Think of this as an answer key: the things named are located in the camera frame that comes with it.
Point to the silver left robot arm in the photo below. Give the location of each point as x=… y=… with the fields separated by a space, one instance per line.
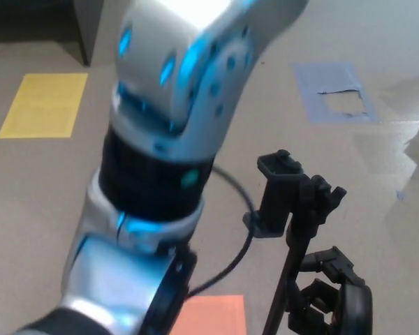
x=160 y=139

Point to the black telescopic phone stand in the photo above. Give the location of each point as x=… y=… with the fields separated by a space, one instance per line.
x=276 y=195

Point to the small blue tape scrap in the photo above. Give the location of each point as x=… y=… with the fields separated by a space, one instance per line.
x=401 y=195

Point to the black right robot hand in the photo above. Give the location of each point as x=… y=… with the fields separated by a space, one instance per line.
x=356 y=303

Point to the yellow paper sheet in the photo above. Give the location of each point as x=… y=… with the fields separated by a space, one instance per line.
x=42 y=104

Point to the dark desk side panel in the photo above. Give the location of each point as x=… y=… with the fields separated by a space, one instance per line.
x=89 y=28

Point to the torn blue paper sheet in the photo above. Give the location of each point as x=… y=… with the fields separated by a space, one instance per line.
x=321 y=76

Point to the orange paper sheet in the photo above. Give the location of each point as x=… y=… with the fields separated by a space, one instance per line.
x=213 y=315

